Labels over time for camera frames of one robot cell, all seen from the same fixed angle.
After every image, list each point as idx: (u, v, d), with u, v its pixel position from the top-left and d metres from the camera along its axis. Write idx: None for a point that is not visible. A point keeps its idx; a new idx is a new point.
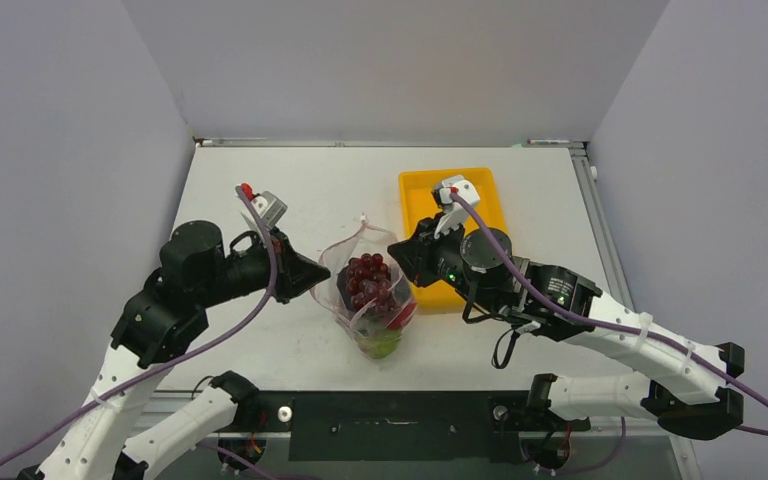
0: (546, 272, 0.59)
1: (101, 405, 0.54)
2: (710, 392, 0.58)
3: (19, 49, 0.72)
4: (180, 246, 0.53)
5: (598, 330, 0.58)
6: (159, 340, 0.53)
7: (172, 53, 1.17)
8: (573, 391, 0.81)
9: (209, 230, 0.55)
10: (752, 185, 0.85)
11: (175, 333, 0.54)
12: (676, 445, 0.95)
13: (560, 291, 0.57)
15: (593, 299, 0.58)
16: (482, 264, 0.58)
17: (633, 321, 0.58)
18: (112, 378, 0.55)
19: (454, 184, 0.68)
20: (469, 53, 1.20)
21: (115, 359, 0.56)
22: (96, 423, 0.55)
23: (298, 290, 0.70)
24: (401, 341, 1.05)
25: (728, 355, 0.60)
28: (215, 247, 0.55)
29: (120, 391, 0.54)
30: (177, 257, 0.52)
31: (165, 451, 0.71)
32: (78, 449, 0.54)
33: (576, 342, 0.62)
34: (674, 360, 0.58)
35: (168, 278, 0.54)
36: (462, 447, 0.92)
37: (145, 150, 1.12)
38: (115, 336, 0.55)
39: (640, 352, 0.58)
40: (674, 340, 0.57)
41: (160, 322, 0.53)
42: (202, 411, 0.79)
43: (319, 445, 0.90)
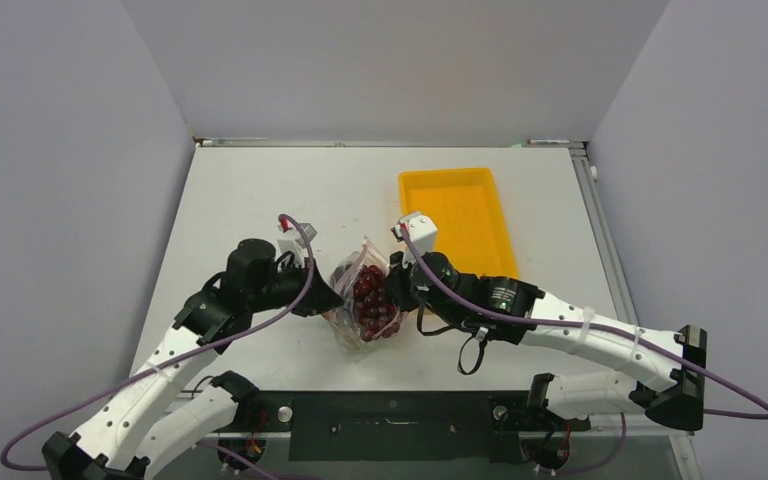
0: (494, 283, 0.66)
1: (156, 373, 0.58)
2: (665, 376, 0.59)
3: (18, 48, 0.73)
4: (245, 251, 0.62)
5: (542, 327, 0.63)
6: (220, 326, 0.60)
7: (172, 54, 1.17)
8: (568, 390, 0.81)
9: (268, 242, 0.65)
10: (752, 185, 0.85)
11: (230, 323, 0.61)
12: (676, 445, 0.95)
13: (503, 297, 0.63)
15: (535, 299, 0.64)
16: (424, 282, 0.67)
17: (575, 316, 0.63)
18: (170, 352, 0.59)
19: (407, 220, 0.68)
20: (469, 53, 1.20)
21: (174, 337, 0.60)
22: (146, 390, 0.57)
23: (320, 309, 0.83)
24: (400, 342, 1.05)
25: (686, 337, 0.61)
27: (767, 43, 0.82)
28: (271, 257, 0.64)
29: (177, 362, 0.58)
30: (242, 260, 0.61)
31: (167, 448, 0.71)
32: (123, 413, 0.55)
33: (531, 342, 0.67)
34: (621, 347, 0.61)
35: (228, 280, 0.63)
36: (462, 447, 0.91)
37: (145, 150, 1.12)
38: (178, 318, 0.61)
39: (586, 344, 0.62)
40: (617, 329, 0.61)
41: (220, 313, 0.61)
42: (204, 410, 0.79)
43: (319, 445, 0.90)
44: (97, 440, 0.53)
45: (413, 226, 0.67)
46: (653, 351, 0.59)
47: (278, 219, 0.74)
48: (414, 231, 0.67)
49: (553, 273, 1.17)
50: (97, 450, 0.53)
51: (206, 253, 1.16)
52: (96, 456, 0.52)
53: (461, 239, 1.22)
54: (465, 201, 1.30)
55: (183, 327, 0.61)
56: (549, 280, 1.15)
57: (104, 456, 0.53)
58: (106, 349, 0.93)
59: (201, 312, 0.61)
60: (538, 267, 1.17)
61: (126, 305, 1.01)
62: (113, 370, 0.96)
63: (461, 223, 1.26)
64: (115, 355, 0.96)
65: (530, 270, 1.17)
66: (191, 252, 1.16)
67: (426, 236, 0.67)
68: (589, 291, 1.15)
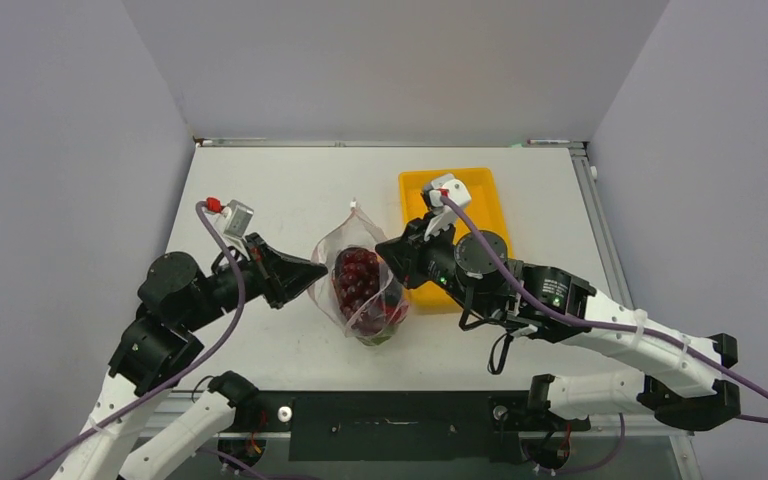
0: (539, 273, 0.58)
1: (99, 432, 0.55)
2: (707, 386, 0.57)
3: (17, 47, 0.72)
4: (157, 286, 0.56)
5: (595, 331, 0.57)
6: (156, 368, 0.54)
7: (172, 53, 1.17)
8: (572, 391, 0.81)
9: (185, 260, 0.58)
10: (752, 186, 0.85)
11: (171, 361, 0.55)
12: (676, 445, 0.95)
13: (555, 293, 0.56)
15: (587, 298, 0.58)
16: (477, 270, 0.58)
17: (628, 319, 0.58)
18: (110, 406, 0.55)
19: (443, 184, 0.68)
20: (469, 53, 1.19)
21: (111, 386, 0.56)
22: (93, 450, 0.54)
23: (293, 292, 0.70)
24: (401, 342, 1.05)
25: (722, 345, 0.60)
27: None
28: (190, 281, 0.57)
29: (117, 417, 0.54)
30: (155, 297, 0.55)
31: (162, 466, 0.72)
32: (75, 476, 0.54)
33: (572, 342, 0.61)
34: (672, 356, 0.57)
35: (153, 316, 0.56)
36: (461, 448, 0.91)
37: (145, 150, 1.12)
38: (113, 364, 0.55)
39: (638, 350, 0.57)
40: (671, 336, 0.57)
41: (153, 352, 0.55)
42: (201, 419, 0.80)
43: (319, 445, 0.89)
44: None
45: (450, 191, 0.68)
46: (702, 361, 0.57)
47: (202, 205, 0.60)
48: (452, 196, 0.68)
49: None
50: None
51: (206, 254, 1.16)
52: None
53: None
54: None
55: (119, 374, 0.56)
56: None
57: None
58: (106, 350, 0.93)
59: (134, 354, 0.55)
60: None
61: (126, 306, 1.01)
62: None
63: None
64: None
65: None
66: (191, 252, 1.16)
67: (463, 202, 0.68)
68: None
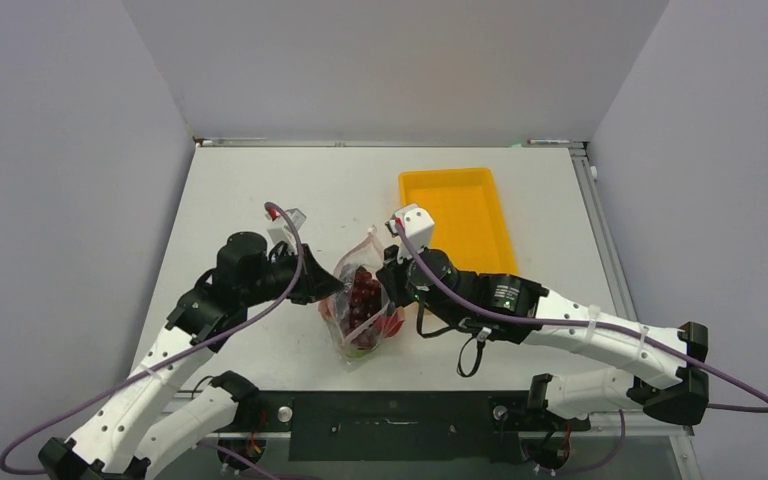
0: (495, 281, 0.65)
1: (150, 375, 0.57)
2: (671, 375, 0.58)
3: (18, 48, 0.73)
4: (237, 249, 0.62)
5: (547, 327, 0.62)
6: (213, 324, 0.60)
7: (172, 54, 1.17)
8: (567, 390, 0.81)
9: (258, 237, 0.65)
10: (752, 185, 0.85)
11: (224, 322, 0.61)
12: (676, 445, 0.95)
13: (506, 296, 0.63)
15: (539, 299, 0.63)
16: (423, 282, 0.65)
17: (580, 315, 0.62)
18: (164, 353, 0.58)
19: (403, 214, 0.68)
20: (468, 53, 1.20)
21: (168, 336, 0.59)
22: (140, 392, 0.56)
23: (319, 296, 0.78)
24: (401, 343, 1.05)
25: (689, 334, 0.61)
27: None
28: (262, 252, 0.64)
29: (171, 363, 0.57)
30: (234, 259, 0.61)
31: (167, 449, 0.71)
32: (118, 417, 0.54)
33: (534, 342, 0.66)
34: (628, 346, 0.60)
35: (220, 277, 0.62)
36: (462, 447, 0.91)
37: (145, 150, 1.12)
38: (170, 318, 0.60)
39: (593, 343, 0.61)
40: (623, 328, 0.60)
41: (212, 311, 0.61)
42: (205, 410, 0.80)
43: (320, 444, 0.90)
44: (93, 446, 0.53)
45: (409, 220, 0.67)
46: (660, 348, 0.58)
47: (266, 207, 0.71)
48: (410, 225, 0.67)
49: (553, 273, 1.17)
50: (93, 455, 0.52)
51: (206, 254, 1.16)
52: (92, 462, 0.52)
53: (461, 239, 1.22)
54: (465, 201, 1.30)
55: (176, 327, 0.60)
56: (548, 280, 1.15)
57: (100, 461, 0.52)
58: (106, 350, 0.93)
59: (193, 311, 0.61)
60: (538, 267, 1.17)
61: (126, 305, 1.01)
62: (112, 370, 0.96)
63: (461, 222, 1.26)
64: (115, 355, 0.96)
65: (530, 270, 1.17)
66: (191, 252, 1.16)
67: (422, 229, 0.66)
68: (589, 291, 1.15)
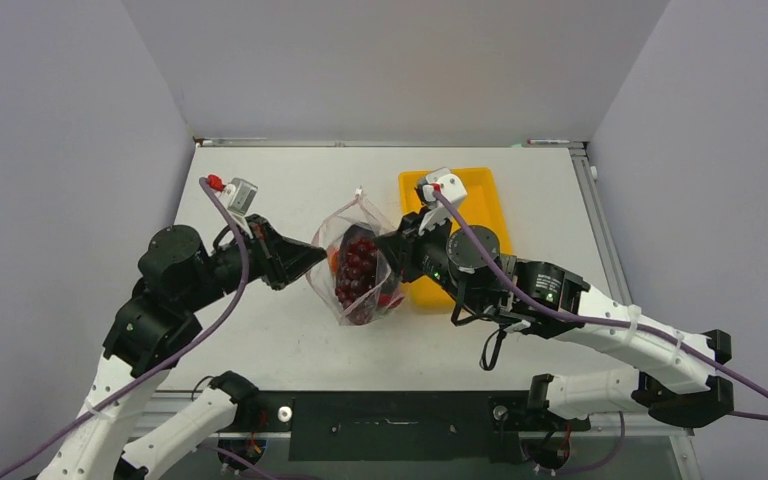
0: (533, 270, 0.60)
1: (97, 415, 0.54)
2: (701, 383, 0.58)
3: (18, 47, 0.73)
4: (160, 259, 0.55)
5: (588, 326, 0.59)
6: (151, 348, 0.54)
7: (172, 53, 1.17)
8: (569, 390, 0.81)
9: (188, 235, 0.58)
10: (752, 185, 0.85)
11: (167, 340, 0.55)
12: (676, 445, 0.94)
13: (549, 288, 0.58)
15: (580, 294, 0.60)
16: (469, 264, 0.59)
17: (621, 314, 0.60)
18: (105, 388, 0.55)
19: (438, 180, 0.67)
20: (468, 52, 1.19)
21: (107, 369, 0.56)
22: (92, 432, 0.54)
23: (294, 276, 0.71)
24: (402, 343, 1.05)
25: (716, 342, 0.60)
27: None
28: (194, 255, 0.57)
29: (114, 399, 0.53)
30: (158, 270, 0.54)
31: (165, 456, 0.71)
32: (75, 460, 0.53)
33: (566, 338, 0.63)
34: (665, 352, 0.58)
35: (152, 290, 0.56)
36: (462, 447, 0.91)
37: (145, 150, 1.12)
38: (106, 346, 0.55)
39: (631, 345, 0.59)
40: (664, 332, 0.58)
41: (149, 331, 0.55)
42: (204, 413, 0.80)
43: (319, 445, 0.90)
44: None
45: (445, 186, 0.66)
46: (696, 357, 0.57)
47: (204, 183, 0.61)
48: (446, 192, 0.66)
49: None
50: None
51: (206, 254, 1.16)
52: None
53: None
54: (466, 201, 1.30)
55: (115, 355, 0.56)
56: None
57: None
58: None
59: (128, 334, 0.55)
60: None
61: None
62: None
63: (461, 222, 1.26)
64: None
65: None
66: None
67: (458, 198, 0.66)
68: None
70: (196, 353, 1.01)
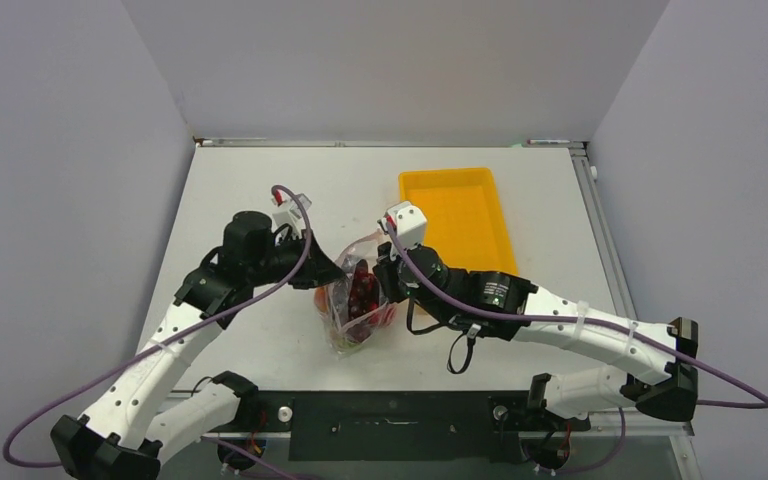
0: (484, 278, 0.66)
1: (161, 350, 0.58)
2: (659, 370, 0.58)
3: (18, 48, 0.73)
4: (243, 225, 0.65)
5: (536, 324, 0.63)
6: (221, 299, 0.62)
7: (172, 54, 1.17)
8: (565, 388, 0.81)
9: (263, 215, 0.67)
10: (752, 185, 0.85)
11: (231, 297, 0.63)
12: (676, 445, 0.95)
13: (496, 293, 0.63)
15: (528, 295, 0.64)
16: (413, 279, 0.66)
17: (569, 311, 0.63)
18: (174, 328, 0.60)
19: (395, 212, 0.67)
20: (467, 53, 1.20)
21: (177, 312, 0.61)
22: (152, 367, 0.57)
23: (321, 282, 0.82)
24: (401, 344, 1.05)
25: (679, 330, 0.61)
27: None
28: (267, 229, 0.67)
29: (182, 336, 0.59)
30: (241, 233, 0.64)
31: (176, 435, 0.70)
32: (131, 392, 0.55)
33: (524, 339, 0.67)
34: (617, 342, 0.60)
35: (227, 254, 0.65)
36: (462, 447, 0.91)
37: (145, 151, 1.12)
38: (178, 294, 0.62)
39: (581, 339, 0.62)
40: (611, 323, 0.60)
41: (219, 287, 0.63)
42: (210, 402, 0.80)
43: (320, 445, 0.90)
44: (107, 420, 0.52)
45: (402, 217, 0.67)
46: (649, 344, 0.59)
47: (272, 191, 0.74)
48: (402, 223, 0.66)
49: (553, 273, 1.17)
50: (108, 429, 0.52)
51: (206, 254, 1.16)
52: (108, 435, 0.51)
53: (461, 238, 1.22)
54: (465, 201, 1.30)
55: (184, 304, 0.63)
56: (548, 280, 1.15)
57: (116, 434, 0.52)
58: (106, 350, 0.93)
59: (201, 288, 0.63)
60: (538, 268, 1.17)
61: (126, 305, 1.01)
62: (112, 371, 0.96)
63: (461, 222, 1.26)
64: (115, 356, 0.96)
65: (530, 270, 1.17)
66: (192, 252, 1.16)
67: (416, 227, 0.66)
68: (589, 291, 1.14)
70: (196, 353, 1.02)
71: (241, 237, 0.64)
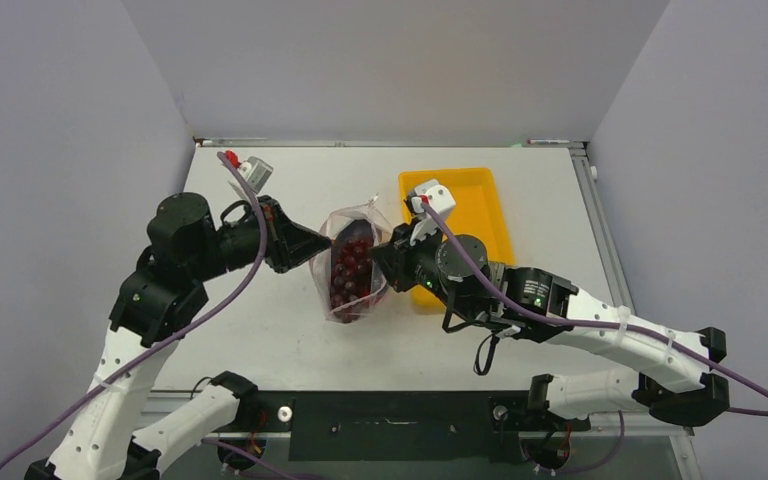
0: (521, 275, 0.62)
1: (108, 388, 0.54)
2: (694, 380, 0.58)
3: (18, 48, 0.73)
4: (171, 222, 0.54)
5: (577, 328, 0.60)
6: (161, 316, 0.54)
7: (172, 53, 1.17)
8: (568, 391, 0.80)
9: (193, 201, 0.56)
10: (752, 185, 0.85)
11: (176, 308, 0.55)
12: (676, 445, 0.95)
13: (536, 293, 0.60)
15: (569, 297, 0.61)
16: (456, 273, 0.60)
17: (610, 316, 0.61)
18: (116, 361, 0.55)
19: (426, 191, 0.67)
20: (467, 52, 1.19)
21: (119, 339, 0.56)
22: (103, 407, 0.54)
23: (295, 261, 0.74)
24: (402, 344, 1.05)
25: (710, 340, 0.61)
27: None
28: (202, 219, 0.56)
29: (124, 372, 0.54)
30: (168, 233, 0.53)
31: (174, 442, 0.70)
32: (88, 436, 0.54)
33: (558, 340, 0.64)
34: (657, 351, 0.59)
35: (161, 257, 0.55)
36: (462, 447, 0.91)
37: (145, 150, 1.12)
38: (113, 317, 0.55)
39: (622, 346, 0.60)
40: (653, 332, 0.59)
41: (159, 298, 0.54)
42: (208, 405, 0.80)
43: (320, 445, 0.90)
44: (71, 468, 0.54)
45: (433, 198, 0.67)
46: (688, 355, 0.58)
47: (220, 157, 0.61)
48: (434, 203, 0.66)
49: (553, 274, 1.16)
50: (74, 477, 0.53)
51: None
52: None
53: None
54: (465, 201, 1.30)
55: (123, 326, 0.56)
56: None
57: None
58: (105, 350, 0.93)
59: (136, 303, 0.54)
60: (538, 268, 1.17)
61: None
62: None
63: (461, 222, 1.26)
64: None
65: None
66: None
67: (445, 209, 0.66)
68: (589, 291, 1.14)
70: (196, 353, 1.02)
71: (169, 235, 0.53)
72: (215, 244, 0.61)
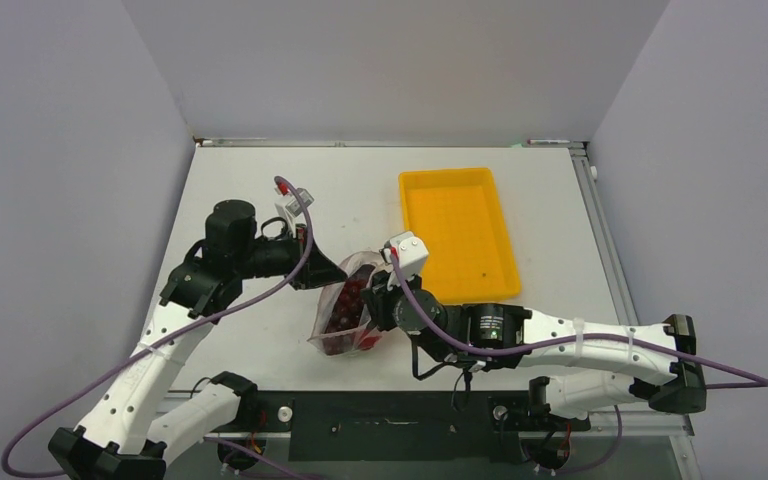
0: (479, 310, 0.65)
1: (152, 353, 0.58)
2: (665, 372, 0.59)
3: (19, 49, 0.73)
4: (225, 216, 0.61)
5: (537, 350, 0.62)
6: (208, 295, 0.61)
7: (173, 54, 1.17)
8: (568, 391, 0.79)
9: (245, 202, 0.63)
10: (752, 185, 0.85)
11: (219, 291, 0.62)
12: (676, 445, 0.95)
13: (492, 327, 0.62)
15: (524, 321, 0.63)
16: (415, 327, 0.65)
17: (567, 331, 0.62)
18: (162, 330, 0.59)
19: (399, 242, 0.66)
20: (467, 52, 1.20)
21: (163, 311, 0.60)
22: (143, 372, 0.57)
23: (314, 282, 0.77)
24: (402, 344, 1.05)
25: (674, 328, 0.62)
27: None
28: (252, 218, 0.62)
29: (172, 338, 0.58)
30: (223, 225, 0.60)
31: (180, 434, 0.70)
32: (126, 398, 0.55)
33: (531, 364, 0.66)
34: (619, 352, 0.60)
35: (210, 248, 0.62)
36: (462, 447, 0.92)
37: (145, 150, 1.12)
38: (163, 293, 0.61)
39: (584, 356, 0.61)
40: (610, 335, 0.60)
41: (206, 281, 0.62)
42: (211, 402, 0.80)
43: (320, 445, 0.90)
44: (104, 429, 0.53)
45: (405, 249, 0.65)
46: (650, 349, 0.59)
47: (275, 183, 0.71)
48: (405, 254, 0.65)
49: (553, 274, 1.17)
50: (106, 438, 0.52)
51: None
52: (106, 445, 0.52)
53: (461, 238, 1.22)
54: (465, 201, 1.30)
55: (170, 302, 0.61)
56: (548, 281, 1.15)
57: (114, 443, 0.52)
58: (106, 350, 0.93)
59: (186, 284, 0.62)
60: (537, 268, 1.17)
61: (126, 305, 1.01)
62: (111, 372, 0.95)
63: (461, 222, 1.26)
64: (114, 357, 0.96)
65: (530, 271, 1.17)
66: None
67: (417, 259, 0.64)
68: (590, 292, 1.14)
70: (197, 352, 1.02)
71: (224, 229, 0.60)
72: (253, 249, 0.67)
